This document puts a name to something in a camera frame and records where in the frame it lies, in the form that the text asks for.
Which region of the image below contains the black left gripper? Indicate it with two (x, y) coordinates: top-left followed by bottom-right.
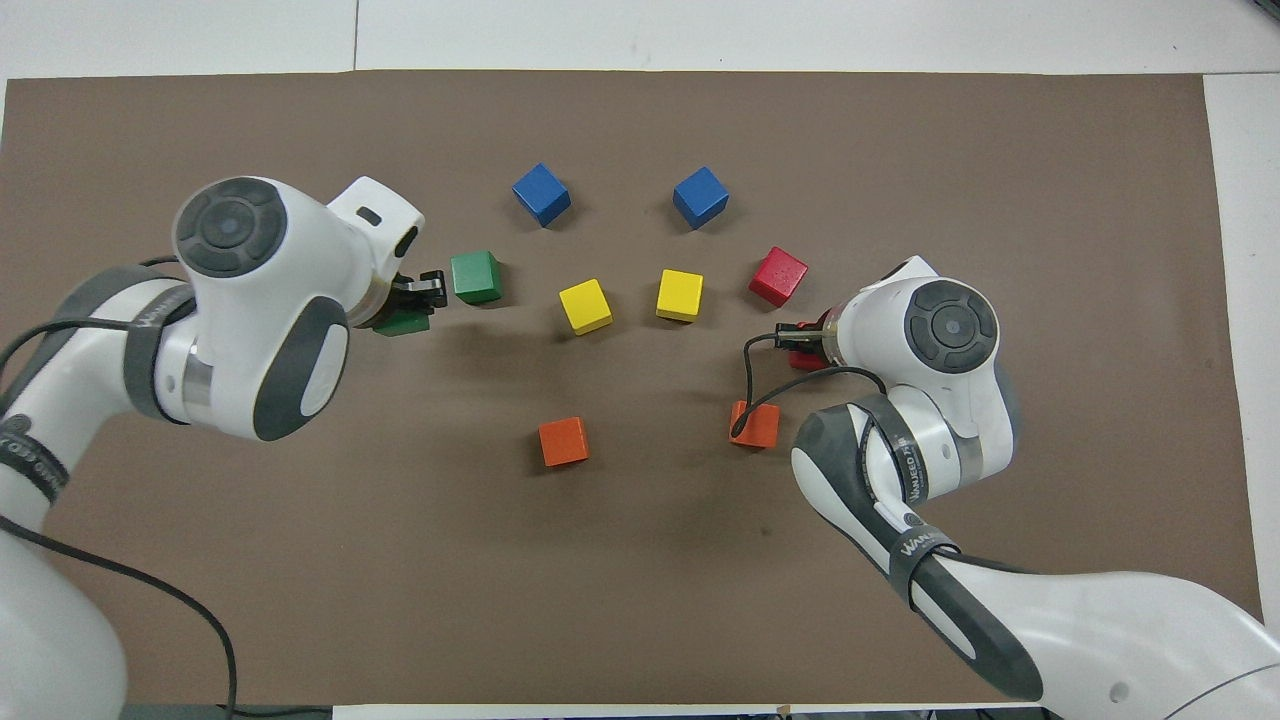
(392, 269), (449, 311)

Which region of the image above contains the red wooden block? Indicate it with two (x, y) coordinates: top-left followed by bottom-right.
(748, 247), (809, 308)
(788, 320), (831, 373)

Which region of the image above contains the orange wooden block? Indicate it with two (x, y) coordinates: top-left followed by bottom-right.
(729, 400), (781, 449)
(538, 416), (591, 468)

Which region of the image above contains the yellow wooden block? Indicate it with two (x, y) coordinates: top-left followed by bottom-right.
(656, 269), (705, 323)
(558, 278), (614, 336)

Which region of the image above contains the blue wooden block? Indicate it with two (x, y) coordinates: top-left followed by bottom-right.
(672, 165), (730, 230)
(512, 162), (572, 228)

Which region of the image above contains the brown table mat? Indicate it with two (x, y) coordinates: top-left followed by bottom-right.
(0, 70), (1273, 706)

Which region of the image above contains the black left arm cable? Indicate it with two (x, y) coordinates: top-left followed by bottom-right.
(0, 255), (239, 720)

